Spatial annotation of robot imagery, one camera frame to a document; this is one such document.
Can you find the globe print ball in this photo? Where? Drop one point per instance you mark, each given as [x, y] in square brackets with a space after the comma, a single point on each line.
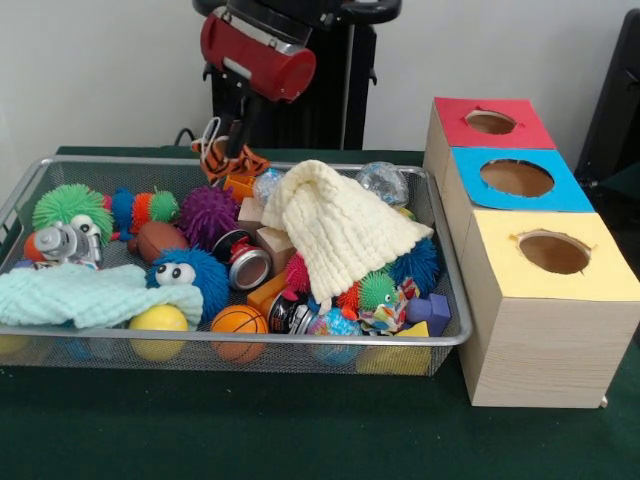
[332, 325]

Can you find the green spiky ball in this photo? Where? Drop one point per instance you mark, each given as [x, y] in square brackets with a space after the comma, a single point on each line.
[70, 205]

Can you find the dark green tablecloth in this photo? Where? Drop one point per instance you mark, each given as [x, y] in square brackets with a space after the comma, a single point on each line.
[622, 182]
[250, 430]

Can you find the black upright panel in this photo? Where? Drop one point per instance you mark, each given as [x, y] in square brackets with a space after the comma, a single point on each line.
[615, 100]

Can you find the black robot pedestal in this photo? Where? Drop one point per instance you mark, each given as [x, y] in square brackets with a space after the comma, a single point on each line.
[325, 115]

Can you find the orange toy basketball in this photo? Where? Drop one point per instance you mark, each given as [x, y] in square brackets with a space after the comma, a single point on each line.
[239, 322]

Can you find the plain blue spiky ball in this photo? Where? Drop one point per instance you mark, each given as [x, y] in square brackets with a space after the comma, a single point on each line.
[200, 285]

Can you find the cream waffle cloth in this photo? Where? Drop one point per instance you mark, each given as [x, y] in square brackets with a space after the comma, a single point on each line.
[340, 225]

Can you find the blue spiky ball with eyes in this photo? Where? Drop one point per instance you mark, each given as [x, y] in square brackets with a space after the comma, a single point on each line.
[420, 260]

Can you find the orange plastic block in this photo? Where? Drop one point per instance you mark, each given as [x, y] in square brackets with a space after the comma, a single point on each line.
[240, 186]

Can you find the brown toy football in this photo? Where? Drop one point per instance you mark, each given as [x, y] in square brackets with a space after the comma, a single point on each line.
[160, 242]

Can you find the yellow ball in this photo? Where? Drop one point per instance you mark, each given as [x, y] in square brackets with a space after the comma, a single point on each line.
[159, 320]

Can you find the wooden box with three holes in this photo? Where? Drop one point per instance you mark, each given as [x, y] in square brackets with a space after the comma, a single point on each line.
[545, 350]

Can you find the orange striped tiger plush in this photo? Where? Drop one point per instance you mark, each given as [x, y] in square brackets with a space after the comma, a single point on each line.
[220, 160]

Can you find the multicoloured spiky caterpillar toy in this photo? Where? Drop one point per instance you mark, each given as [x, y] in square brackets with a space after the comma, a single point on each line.
[377, 291]
[145, 207]

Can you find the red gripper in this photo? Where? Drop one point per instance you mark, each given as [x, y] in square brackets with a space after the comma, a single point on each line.
[260, 60]

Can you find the shallow silver mesh bin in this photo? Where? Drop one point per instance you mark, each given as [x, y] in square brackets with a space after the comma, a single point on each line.
[310, 360]

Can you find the purple spiky ball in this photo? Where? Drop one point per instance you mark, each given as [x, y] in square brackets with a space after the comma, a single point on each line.
[207, 215]

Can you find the light blue waffle cloth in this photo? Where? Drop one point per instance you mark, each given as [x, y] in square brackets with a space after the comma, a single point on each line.
[75, 295]

